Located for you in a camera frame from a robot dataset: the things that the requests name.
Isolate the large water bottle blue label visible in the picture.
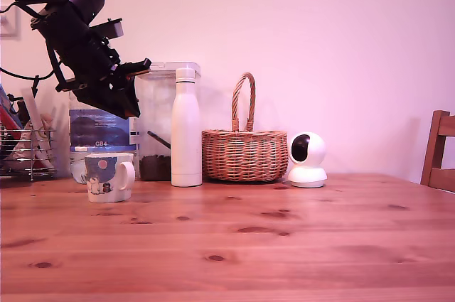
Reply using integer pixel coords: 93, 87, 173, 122
68, 102, 138, 185

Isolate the clear plastic container with lid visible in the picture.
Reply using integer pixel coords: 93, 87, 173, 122
134, 61, 202, 182

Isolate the white insulated bottle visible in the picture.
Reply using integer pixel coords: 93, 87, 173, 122
171, 67, 204, 188

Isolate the white paper strip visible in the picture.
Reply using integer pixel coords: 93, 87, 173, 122
20, 87, 56, 170

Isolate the white mug with bear print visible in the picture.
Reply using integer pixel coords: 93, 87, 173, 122
84, 152, 137, 204

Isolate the blue book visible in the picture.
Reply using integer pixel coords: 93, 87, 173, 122
0, 83, 24, 131

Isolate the wooden chair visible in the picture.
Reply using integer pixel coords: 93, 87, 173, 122
419, 109, 455, 193

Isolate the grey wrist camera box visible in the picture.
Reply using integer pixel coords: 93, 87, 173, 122
92, 17, 125, 39

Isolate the black looping cable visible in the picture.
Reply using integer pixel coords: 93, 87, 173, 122
0, 66, 56, 99

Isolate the white wall plate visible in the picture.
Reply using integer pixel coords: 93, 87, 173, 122
0, 6, 21, 38

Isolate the black thin cable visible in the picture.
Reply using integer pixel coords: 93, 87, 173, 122
0, 1, 36, 15

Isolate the metal wire rack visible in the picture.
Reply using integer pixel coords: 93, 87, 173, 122
0, 126, 58, 182

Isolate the wicker basket with handle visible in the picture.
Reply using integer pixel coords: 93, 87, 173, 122
201, 72, 289, 183

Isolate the small white round camera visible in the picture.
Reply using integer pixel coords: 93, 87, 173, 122
287, 131, 328, 189

